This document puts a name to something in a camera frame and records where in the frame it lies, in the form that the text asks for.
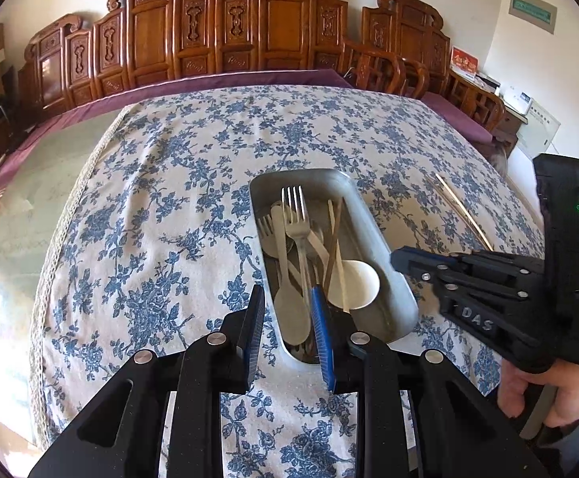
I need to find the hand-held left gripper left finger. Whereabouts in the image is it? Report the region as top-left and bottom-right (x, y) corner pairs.
(27, 284), (266, 478)

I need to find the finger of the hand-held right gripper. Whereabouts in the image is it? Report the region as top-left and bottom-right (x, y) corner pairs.
(390, 245), (550, 300)
(435, 281), (525, 333)

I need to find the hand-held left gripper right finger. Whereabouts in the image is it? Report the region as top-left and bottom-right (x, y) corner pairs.
(310, 284), (549, 478)

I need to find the beige spoon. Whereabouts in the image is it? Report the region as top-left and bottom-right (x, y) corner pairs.
(269, 202), (314, 347)

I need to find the light wooden chopstick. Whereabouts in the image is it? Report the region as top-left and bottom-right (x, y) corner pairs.
(326, 199), (349, 312)
(425, 173), (488, 251)
(435, 172), (492, 248)

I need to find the white ladle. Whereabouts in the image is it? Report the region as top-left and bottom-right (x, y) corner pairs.
(305, 226), (381, 310)

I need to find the brown wooden chopstick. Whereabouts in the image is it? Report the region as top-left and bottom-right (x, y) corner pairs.
(323, 200), (345, 292)

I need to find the white plastic fork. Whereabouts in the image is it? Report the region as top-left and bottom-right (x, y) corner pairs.
(257, 213), (302, 284)

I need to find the metal fork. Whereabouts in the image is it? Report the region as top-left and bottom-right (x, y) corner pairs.
(281, 186), (320, 294)

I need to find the metal tray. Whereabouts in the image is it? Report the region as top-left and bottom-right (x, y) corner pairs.
(248, 168), (420, 370)

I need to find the person's right hand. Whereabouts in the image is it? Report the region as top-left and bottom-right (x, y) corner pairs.
(497, 358), (579, 441)

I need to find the grey fluffy duster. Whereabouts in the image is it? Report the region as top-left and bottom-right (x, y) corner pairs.
(489, 140), (512, 173)

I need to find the white panel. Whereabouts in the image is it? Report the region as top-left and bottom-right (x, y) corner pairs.
(516, 102), (562, 161)

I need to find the wooden side table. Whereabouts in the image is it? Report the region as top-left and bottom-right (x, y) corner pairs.
(493, 104), (529, 160)

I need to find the purple armchair cushion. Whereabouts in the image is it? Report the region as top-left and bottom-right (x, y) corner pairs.
(421, 92), (495, 144)

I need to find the white box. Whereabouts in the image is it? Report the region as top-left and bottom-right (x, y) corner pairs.
(501, 87), (537, 115)

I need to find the blue floral tablecloth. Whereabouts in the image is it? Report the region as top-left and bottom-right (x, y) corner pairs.
(27, 84), (549, 478)

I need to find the red gift box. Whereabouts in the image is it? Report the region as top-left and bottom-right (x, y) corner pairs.
(449, 46), (480, 76)

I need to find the round-back wooden chair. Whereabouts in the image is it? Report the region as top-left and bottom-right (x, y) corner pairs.
(343, 41), (430, 99)

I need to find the carved wooden armchair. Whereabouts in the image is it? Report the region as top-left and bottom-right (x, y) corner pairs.
(361, 0), (508, 136)

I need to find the purple bench cushion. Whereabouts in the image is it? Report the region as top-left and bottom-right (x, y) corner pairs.
(0, 69), (352, 192)

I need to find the carved wooden sofa bench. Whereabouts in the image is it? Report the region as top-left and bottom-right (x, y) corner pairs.
(20, 0), (351, 110)

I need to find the green wall sign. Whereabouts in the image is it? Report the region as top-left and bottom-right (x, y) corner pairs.
(507, 0), (558, 35)

